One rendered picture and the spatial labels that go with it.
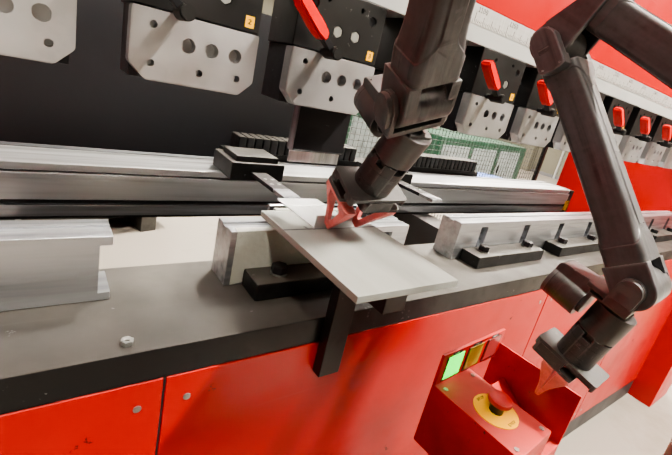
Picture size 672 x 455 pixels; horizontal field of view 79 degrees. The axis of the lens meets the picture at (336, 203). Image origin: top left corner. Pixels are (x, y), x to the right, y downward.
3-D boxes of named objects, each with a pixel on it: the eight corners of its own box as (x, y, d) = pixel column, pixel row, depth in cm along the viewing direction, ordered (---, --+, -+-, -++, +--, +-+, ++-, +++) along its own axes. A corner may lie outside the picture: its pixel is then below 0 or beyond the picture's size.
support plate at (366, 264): (355, 304, 46) (358, 297, 46) (260, 215, 66) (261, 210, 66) (456, 286, 57) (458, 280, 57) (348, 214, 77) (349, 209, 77)
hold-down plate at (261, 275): (254, 302, 63) (257, 285, 62) (241, 284, 67) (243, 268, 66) (394, 281, 81) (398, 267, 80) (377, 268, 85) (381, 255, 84)
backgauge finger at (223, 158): (260, 207, 72) (265, 179, 70) (212, 164, 91) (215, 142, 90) (317, 207, 79) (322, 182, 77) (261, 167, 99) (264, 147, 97)
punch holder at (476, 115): (460, 133, 82) (486, 47, 77) (429, 124, 88) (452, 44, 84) (502, 140, 91) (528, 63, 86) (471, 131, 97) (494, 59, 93)
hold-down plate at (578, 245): (558, 257, 120) (562, 247, 119) (541, 249, 124) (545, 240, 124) (602, 250, 138) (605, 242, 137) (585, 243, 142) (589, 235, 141)
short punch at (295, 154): (290, 162, 67) (301, 103, 64) (284, 159, 68) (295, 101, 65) (339, 166, 73) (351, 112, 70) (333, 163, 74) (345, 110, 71)
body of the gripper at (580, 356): (548, 333, 72) (575, 304, 69) (602, 383, 66) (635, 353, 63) (531, 342, 68) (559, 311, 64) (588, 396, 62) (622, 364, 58)
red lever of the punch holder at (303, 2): (309, -12, 50) (345, 55, 57) (293, -11, 53) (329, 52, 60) (298, -3, 50) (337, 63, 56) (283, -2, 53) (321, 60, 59)
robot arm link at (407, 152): (412, 136, 49) (444, 140, 52) (387, 99, 52) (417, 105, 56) (382, 176, 53) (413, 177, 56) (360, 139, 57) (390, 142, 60)
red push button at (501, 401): (499, 427, 63) (506, 409, 62) (477, 409, 66) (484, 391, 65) (511, 418, 66) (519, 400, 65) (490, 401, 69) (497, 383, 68)
